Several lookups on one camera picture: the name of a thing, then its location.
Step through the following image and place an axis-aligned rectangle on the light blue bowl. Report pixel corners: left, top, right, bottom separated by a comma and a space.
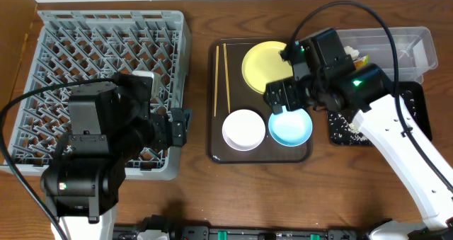
268, 106, 313, 147

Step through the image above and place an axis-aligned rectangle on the black rectangular waste tray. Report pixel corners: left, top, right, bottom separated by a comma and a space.
325, 81, 433, 147

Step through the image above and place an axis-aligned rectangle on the pile of rice leftovers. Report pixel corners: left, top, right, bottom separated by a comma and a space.
326, 110, 371, 146

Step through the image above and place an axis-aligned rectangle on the white round bowl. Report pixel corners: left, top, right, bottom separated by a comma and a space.
222, 109, 266, 152

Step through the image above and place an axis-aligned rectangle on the white tissue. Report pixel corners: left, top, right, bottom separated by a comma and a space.
344, 46, 360, 60

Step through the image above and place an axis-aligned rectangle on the green orange snack wrapper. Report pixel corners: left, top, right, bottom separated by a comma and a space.
354, 55, 369, 69

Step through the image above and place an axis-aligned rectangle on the clear plastic waste bin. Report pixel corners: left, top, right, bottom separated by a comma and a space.
337, 26, 438, 84

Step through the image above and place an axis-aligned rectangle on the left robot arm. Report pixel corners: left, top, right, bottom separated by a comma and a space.
40, 73, 192, 239

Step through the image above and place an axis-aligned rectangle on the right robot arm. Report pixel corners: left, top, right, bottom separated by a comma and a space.
264, 28, 452, 239

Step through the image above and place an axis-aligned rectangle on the yellow round plate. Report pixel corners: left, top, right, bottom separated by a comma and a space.
241, 41, 293, 94

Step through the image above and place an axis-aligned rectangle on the dark brown serving tray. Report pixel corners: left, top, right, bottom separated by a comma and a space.
207, 38, 313, 164

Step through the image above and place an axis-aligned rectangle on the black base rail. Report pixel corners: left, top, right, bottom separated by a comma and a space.
113, 215, 453, 240

